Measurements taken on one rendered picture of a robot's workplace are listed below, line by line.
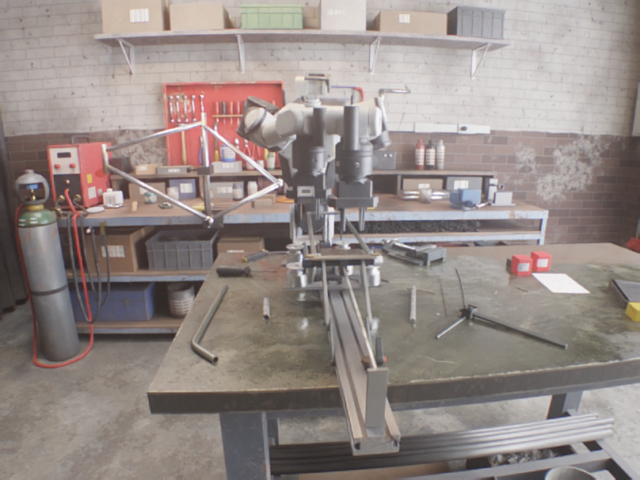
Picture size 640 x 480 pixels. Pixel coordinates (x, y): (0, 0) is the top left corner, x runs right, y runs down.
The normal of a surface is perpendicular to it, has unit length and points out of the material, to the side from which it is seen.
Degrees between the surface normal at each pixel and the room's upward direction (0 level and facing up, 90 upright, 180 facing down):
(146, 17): 90
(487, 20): 90
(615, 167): 90
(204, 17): 92
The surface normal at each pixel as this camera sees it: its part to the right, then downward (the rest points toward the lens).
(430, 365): 0.00, -0.97
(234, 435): 0.08, 0.26
